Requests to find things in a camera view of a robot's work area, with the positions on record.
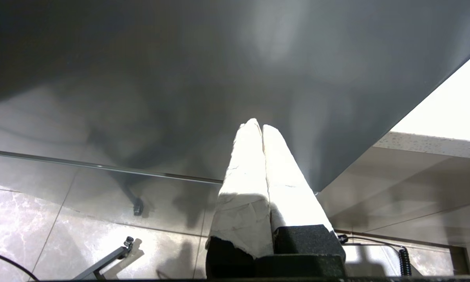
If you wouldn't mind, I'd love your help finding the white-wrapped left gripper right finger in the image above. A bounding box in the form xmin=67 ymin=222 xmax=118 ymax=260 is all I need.
xmin=262 ymin=125 xmax=346 ymax=255

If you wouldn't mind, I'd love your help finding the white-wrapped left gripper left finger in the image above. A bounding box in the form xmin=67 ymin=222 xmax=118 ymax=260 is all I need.
xmin=206 ymin=118 xmax=275 ymax=278

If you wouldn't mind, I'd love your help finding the beige base cabinet front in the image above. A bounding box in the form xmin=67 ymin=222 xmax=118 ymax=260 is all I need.
xmin=317 ymin=147 xmax=470 ymax=275

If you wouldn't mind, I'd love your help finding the grey stainless appliance door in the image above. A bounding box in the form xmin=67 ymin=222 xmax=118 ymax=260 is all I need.
xmin=0 ymin=0 xmax=470 ymax=192

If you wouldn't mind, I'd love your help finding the grey metal strut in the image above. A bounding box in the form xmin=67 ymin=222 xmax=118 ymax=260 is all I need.
xmin=72 ymin=236 xmax=134 ymax=280

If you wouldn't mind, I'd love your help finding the beige tall side panel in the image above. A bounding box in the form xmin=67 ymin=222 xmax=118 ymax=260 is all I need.
xmin=391 ymin=46 xmax=470 ymax=142

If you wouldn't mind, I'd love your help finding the black coiled cable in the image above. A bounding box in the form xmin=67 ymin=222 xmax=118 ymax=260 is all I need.
xmin=337 ymin=234 xmax=412 ymax=277

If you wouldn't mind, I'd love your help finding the thin black cable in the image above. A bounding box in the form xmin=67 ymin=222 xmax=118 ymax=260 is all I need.
xmin=0 ymin=249 xmax=40 ymax=282

